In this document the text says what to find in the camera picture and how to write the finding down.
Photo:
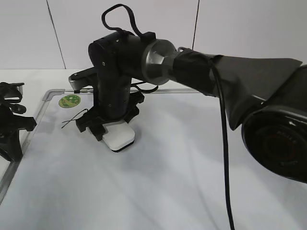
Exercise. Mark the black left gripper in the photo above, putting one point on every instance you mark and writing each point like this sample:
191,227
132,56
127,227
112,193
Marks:
11,122

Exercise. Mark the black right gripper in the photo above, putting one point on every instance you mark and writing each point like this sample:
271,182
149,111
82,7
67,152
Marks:
113,102

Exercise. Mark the white whiteboard eraser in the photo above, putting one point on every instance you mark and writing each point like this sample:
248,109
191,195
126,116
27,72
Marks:
118,135

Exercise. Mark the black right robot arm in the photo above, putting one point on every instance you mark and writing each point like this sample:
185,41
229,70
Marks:
267,97

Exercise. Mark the round green magnet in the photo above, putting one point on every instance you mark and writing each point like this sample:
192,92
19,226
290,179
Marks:
69,101

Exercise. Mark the grey framed whiteboard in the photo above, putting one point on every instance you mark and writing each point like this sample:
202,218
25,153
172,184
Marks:
170,178

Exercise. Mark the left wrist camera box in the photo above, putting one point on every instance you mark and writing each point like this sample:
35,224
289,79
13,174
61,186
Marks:
11,90

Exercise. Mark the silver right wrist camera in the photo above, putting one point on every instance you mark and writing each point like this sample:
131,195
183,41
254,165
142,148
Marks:
84,78

